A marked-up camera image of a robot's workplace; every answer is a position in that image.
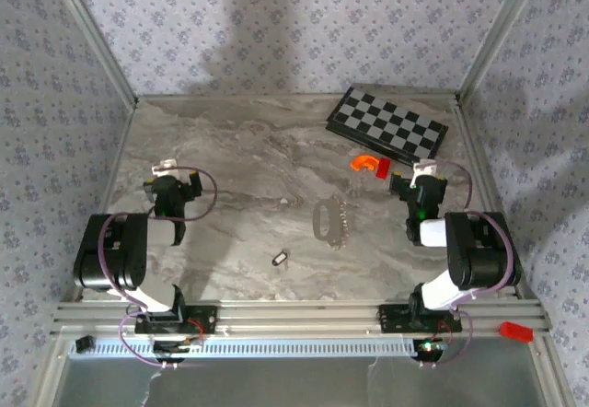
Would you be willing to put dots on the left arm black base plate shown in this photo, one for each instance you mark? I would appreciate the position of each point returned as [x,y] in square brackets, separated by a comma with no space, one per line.
[202,319]

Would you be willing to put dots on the small red plastic block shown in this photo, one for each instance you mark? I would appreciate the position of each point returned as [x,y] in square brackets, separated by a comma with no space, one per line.
[383,168]

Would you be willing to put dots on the aluminium table side rail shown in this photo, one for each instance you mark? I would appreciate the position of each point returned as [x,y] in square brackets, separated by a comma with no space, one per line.
[478,158]
[115,167]

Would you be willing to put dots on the aluminium table back rail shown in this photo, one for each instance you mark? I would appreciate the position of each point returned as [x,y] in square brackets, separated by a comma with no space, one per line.
[276,97]

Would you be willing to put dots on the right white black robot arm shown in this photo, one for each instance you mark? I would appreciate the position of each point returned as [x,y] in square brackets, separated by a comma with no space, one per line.
[478,250]

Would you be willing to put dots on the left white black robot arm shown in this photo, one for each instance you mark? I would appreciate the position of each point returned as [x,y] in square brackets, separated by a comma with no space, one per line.
[115,250]

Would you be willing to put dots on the aluminium frame post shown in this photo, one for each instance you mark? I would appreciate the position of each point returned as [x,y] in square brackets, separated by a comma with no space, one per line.
[501,34]

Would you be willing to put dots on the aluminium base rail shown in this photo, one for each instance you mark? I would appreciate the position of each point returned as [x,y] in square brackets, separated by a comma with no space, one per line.
[299,319]

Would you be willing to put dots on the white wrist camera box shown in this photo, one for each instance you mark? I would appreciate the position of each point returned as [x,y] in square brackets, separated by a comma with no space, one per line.
[424,170]
[165,167]

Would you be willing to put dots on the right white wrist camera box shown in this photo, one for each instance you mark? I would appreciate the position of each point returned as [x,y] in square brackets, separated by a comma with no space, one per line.
[424,170]

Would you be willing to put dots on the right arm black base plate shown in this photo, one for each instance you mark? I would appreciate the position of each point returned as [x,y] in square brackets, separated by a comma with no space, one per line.
[391,319]

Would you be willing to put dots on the black grey folded chessboard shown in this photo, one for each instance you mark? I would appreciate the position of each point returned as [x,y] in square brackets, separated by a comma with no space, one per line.
[386,121]

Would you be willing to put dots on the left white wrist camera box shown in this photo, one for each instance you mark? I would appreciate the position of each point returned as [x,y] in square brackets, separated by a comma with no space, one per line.
[165,167]

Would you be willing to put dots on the small black switch box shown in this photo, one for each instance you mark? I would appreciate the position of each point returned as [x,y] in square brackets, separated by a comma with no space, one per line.
[84,343]

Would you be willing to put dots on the grey metal sheet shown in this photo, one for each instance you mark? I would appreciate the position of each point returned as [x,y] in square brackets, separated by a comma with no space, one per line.
[299,384]

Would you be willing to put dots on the red rectangular plastic block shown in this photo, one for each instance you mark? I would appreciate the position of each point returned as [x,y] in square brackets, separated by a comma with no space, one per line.
[516,331]

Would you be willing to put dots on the orange curved plastic block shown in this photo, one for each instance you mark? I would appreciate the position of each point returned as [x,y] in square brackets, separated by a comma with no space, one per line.
[363,162]

